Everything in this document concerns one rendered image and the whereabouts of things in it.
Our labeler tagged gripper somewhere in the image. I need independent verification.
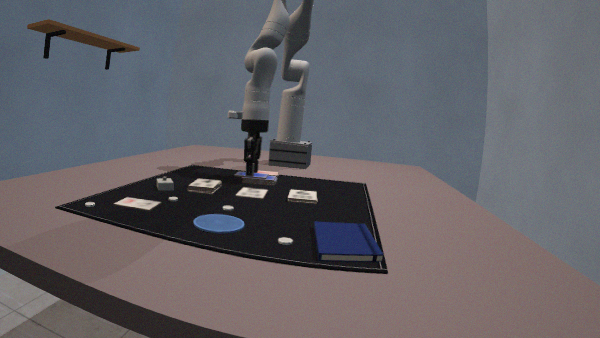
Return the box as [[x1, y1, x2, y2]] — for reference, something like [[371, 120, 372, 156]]
[[240, 119, 270, 176]]

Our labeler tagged blue-backed card stack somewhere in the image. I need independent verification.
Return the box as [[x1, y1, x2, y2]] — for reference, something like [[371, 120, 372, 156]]
[[241, 176, 279, 187]]

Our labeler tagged single black-print card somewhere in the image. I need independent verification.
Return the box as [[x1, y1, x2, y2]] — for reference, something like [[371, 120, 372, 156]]
[[235, 186, 269, 200]]

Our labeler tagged thick black-print card pile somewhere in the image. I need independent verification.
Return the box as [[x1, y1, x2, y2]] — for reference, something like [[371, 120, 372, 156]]
[[186, 177, 224, 195]]

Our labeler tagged low black-print card pile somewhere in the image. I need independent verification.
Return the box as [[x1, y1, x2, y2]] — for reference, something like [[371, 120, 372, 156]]
[[286, 188, 319, 205]]

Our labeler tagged red and black print card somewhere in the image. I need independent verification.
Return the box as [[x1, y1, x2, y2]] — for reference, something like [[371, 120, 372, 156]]
[[113, 196, 162, 211]]

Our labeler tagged black mat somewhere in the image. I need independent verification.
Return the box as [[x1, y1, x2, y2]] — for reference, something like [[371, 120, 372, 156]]
[[55, 163, 389, 275]]

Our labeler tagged blue disc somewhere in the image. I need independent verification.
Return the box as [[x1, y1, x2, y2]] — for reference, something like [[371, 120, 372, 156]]
[[192, 213, 246, 234]]

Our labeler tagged blue book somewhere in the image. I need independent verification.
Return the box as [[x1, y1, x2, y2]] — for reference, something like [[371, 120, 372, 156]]
[[312, 220, 386, 263]]

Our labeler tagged mauve pink table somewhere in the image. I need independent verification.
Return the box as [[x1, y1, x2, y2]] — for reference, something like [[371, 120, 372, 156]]
[[0, 144, 600, 338]]

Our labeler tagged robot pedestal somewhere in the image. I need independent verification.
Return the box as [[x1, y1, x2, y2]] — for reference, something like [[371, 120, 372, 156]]
[[267, 139, 313, 170]]

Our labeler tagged wooden wall shelf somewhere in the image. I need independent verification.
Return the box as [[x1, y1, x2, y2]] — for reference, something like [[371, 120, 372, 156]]
[[26, 19, 141, 71]]

